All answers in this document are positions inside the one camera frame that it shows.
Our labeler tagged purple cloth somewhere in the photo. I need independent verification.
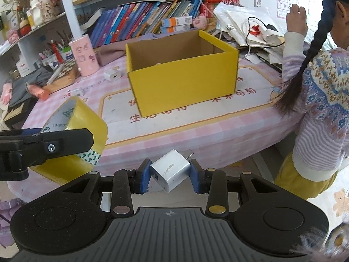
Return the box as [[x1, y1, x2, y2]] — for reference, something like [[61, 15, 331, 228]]
[[94, 33, 164, 66]]

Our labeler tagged white red-label box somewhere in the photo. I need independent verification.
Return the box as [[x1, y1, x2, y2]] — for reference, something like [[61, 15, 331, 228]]
[[15, 60, 30, 77]]

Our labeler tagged pink checked covered desktop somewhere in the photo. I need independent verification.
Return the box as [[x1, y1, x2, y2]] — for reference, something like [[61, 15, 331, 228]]
[[7, 57, 303, 205]]

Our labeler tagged white side shelf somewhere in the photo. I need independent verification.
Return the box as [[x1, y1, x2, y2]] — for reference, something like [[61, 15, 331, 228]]
[[0, 11, 74, 77]]

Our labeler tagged floral rabbit figurine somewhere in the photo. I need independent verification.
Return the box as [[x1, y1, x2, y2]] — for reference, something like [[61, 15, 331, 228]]
[[37, 0, 56, 21]]

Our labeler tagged yellow cardboard box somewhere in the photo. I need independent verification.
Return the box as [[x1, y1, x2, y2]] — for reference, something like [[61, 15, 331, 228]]
[[125, 29, 240, 118]]

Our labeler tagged pile of white plastic bags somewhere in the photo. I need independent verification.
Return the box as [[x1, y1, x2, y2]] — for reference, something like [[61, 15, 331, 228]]
[[213, 3, 285, 47]]

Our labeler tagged coral pink tube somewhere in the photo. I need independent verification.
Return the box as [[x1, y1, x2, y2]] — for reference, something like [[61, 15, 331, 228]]
[[26, 83, 50, 100]]

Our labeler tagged yellow packing tape roll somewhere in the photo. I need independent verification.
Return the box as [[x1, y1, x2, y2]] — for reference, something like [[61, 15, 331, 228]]
[[31, 96, 109, 184]]

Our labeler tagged wooden chess board box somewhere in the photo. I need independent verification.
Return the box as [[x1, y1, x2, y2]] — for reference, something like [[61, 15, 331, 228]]
[[42, 59, 80, 95]]

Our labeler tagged small white socket cube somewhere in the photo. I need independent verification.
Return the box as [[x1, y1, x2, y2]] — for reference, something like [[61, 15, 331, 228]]
[[104, 70, 122, 83]]

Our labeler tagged pink pig plush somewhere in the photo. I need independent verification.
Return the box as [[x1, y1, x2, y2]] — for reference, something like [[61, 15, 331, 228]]
[[193, 14, 208, 29]]

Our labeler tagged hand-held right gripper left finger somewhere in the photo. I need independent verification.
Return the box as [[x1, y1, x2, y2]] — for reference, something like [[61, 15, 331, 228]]
[[61, 158, 152, 215]]

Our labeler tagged grey cloth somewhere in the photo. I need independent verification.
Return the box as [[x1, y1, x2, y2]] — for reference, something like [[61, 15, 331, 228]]
[[8, 67, 53, 107]]

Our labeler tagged pink plush glove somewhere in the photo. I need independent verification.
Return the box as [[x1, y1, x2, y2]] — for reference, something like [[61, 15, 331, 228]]
[[0, 83, 14, 105]]

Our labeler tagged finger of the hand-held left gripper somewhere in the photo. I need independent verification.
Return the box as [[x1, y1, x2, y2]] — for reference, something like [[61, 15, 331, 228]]
[[26, 128, 94, 167], [0, 129, 41, 142]]

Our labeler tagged row of colourful children's books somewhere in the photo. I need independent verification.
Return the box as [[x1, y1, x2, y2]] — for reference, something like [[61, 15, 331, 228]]
[[89, 0, 204, 48]]

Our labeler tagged white bookshelf unit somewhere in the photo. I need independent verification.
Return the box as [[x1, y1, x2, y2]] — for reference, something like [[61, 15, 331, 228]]
[[56, 0, 257, 41]]

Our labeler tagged bunch of pens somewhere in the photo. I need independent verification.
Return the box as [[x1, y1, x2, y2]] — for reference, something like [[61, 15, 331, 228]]
[[39, 31, 72, 58]]

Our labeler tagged white charger plug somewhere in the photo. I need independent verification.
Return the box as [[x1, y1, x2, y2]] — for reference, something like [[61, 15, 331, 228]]
[[149, 149, 195, 193]]

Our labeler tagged black gold-edged box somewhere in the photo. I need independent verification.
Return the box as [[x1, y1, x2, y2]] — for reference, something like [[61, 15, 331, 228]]
[[3, 97, 39, 123]]

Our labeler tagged bear print floor mat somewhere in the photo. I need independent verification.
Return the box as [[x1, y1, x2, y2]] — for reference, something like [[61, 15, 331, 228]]
[[331, 187, 349, 220]]

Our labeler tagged black cable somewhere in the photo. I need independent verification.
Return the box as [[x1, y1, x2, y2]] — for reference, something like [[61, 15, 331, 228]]
[[241, 17, 284, 47]]

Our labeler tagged printed desk mat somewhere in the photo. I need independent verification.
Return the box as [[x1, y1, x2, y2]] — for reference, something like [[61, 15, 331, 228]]
[[98, 65, 284, 146]]

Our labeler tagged pink printed cup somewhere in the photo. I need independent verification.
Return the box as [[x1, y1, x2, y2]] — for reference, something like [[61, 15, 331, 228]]
[[69, 34, 99, 77]]

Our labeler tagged white cable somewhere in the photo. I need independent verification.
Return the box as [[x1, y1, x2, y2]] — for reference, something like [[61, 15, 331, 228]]
[[191, 0, 254, 58]]

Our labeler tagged orange and white carton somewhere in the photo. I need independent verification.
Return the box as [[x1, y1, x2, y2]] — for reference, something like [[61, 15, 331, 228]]
[[161, 16, 193, 28], [161, 24, 191, 34]]

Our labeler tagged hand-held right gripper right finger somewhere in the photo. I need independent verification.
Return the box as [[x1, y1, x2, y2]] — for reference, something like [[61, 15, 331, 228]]
[[189, 159, 273, 215]]

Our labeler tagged red round jar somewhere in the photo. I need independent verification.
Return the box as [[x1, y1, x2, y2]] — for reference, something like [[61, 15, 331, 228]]
[[18, 18, 32, 36]]

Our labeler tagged white pen holder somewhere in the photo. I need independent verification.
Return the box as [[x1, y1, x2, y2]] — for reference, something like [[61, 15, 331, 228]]
[[41, 53, 66, 67]]

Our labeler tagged person's purple fuzzy clothing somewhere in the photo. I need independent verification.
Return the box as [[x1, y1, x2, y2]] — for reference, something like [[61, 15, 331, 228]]
[[0, 198, 18, 252]]

